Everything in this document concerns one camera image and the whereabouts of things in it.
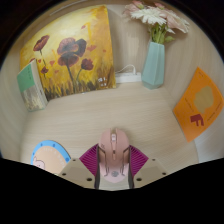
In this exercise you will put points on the pink and white flower bouquet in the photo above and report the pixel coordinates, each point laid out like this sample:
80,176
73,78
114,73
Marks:
156,16

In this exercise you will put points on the yellow poppy flower painting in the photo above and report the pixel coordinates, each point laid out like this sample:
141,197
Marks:
73,50

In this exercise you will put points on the green covered book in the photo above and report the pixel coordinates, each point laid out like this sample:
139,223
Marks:
31,86

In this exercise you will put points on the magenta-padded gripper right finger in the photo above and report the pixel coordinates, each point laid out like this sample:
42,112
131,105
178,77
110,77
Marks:
138,160

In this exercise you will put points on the pink computer mouse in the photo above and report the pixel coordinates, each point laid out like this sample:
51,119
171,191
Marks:
114,153

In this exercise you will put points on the teal faceted vase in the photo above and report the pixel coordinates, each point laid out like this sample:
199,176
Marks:
153,66

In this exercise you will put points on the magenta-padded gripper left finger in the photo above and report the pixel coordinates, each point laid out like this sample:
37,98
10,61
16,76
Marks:
88,160

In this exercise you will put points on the round blue-rimmed cartoon mouse pad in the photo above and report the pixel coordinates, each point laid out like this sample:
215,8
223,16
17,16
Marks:
50,156

